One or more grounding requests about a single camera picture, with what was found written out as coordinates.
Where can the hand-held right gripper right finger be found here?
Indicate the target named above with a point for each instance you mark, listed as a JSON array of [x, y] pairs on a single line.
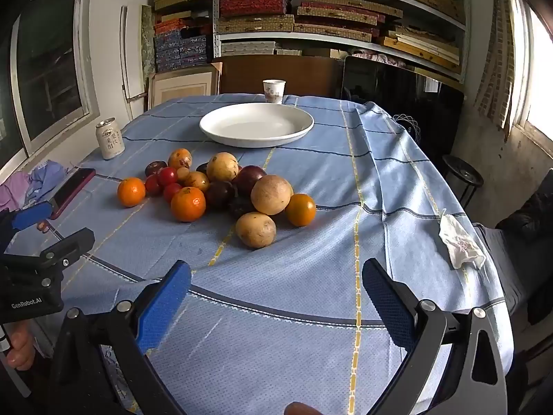
[[389, 307]]

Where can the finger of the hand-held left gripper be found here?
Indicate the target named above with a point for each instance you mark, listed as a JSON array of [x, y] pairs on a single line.
[[30, 217], [71, 244]]

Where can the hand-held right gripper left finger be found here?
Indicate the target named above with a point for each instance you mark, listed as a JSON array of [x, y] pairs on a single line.
[[164, 307]]

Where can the orange mandarin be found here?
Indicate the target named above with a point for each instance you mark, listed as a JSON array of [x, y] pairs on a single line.
[[131, 191], [188, 204], [301, 210]]

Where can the red cherry tomato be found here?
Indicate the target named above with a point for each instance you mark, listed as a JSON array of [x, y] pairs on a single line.
[[151, 186], [170, 192], [167, 176]]

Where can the yellow passion fruit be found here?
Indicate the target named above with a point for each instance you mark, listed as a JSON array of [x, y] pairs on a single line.
[[255, 230], [271, 194], [222, 166]]

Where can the small yellow fruit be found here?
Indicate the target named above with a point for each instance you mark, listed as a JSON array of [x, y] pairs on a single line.
[[196, 180]]

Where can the orange-yellow spotted fruit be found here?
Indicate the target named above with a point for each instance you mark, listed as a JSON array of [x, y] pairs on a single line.
[[179, 158]]

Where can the white plate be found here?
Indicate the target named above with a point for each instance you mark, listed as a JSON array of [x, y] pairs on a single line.
[[259, 127]]

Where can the person's left hand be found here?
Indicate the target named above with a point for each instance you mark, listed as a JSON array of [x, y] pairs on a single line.
[[21, 350]]

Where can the person's right hand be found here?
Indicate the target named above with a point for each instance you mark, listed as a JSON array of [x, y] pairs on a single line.
[[302, 410]]

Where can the purple cloth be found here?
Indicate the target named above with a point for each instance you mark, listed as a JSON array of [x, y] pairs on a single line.
[[39, 179]]

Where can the red smartphone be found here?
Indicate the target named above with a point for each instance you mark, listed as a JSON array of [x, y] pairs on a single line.
[[73, 188]]

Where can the crumpled white tissue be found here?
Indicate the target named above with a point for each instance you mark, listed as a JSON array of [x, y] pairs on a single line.
[[458, 242]]

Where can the white beverage can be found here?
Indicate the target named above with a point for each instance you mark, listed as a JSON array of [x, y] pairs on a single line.
[[110, 140]]

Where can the grey upholstered seat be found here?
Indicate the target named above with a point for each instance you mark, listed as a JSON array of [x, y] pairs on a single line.
[[505, 268]]

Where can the white framed window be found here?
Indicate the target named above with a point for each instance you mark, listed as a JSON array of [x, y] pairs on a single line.
[[47, 65]]

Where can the black round stool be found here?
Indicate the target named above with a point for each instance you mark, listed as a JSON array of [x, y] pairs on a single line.
[[461, 170]]

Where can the dark cloth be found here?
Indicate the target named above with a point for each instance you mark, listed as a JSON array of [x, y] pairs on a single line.
[[531, 216]]

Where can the white leaning strip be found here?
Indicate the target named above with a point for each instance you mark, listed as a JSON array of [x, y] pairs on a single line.
[[125, 52]]

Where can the green marbled board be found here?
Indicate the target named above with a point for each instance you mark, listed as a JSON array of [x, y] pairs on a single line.
[[147, 39]]

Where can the black flat screen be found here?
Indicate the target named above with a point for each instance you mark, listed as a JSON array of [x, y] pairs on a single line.
[[389, 90]]

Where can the stack of blue patterned boxes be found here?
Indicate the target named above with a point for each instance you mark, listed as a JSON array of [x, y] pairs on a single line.
[[177, 52]]

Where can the white paper cup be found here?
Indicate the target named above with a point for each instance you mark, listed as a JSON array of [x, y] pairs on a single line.
[[274, 90]]

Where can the brown wooden board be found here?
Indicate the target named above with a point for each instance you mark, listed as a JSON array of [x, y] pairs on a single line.
[[302, 73]]

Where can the white metal shelf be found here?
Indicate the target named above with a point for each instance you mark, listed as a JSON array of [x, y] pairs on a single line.
[[217, 17]]

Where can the bright side window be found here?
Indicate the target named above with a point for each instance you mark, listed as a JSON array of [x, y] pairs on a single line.
[[525, 52]]

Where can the stack of patterned flat boxes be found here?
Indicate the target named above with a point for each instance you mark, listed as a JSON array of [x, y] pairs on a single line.
[[255, 2]]

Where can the wooden picture frame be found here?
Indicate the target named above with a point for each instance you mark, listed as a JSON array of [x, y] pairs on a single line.
[[181, 88]]

